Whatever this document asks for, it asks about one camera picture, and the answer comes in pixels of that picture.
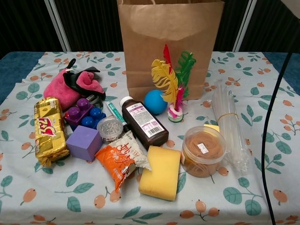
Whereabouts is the clear tub of rubber bands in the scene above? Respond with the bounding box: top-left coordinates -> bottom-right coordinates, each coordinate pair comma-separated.
180,126 -> 227,178

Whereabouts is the purple and blue toy brick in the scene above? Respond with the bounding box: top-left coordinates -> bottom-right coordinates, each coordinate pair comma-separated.
63,97 -> 106,132

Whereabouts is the bundle of clear straws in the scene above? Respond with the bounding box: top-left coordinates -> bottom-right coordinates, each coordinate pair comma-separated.
210,79 -> 250,173

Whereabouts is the brown paper bag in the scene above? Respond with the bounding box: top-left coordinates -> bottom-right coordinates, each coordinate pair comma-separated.
116,0 -> 225,101

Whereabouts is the blue ball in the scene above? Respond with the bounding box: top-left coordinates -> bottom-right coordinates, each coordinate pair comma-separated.
143,90 -> 169,115

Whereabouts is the brown medicine bottle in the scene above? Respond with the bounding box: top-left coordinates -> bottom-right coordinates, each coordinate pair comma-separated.
119,96 -> 170,150

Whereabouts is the green and white tube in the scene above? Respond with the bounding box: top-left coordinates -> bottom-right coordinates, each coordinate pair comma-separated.
106,101 -> 132,134

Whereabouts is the colourful feather shuttlecock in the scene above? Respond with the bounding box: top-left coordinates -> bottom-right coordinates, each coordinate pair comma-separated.
151,44 -> 197,122

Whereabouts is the small clear jar of pins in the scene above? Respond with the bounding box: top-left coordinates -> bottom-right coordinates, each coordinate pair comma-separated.
96,116 -> 124,144

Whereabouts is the black stapler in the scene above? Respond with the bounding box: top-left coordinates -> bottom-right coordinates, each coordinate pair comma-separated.
85,95 -> 104,110

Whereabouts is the orange snack packet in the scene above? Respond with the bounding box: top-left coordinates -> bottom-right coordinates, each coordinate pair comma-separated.
94,130 -> 152,193

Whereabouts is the small yellow cube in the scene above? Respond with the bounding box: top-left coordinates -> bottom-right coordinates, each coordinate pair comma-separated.
203,123 -> 220,133

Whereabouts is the yellow sponge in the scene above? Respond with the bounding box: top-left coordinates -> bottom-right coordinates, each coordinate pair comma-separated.
138,145 -> 181,202

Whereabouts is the purple foam cube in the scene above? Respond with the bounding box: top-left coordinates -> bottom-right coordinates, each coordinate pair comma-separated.
66,125 -> 104,162

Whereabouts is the pink and black plush cloth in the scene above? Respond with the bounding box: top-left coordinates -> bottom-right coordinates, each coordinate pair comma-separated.
43,58 -> 106,111

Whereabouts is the gold biscuit packet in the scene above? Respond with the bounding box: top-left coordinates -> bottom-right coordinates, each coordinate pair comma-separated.
34,97 -> 71,167

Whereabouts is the floral tablecloth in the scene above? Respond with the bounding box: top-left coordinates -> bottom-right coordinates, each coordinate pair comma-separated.
0,51 -> 300,225

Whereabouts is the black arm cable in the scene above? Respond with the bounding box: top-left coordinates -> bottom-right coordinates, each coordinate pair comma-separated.
262,52 -> 293,225

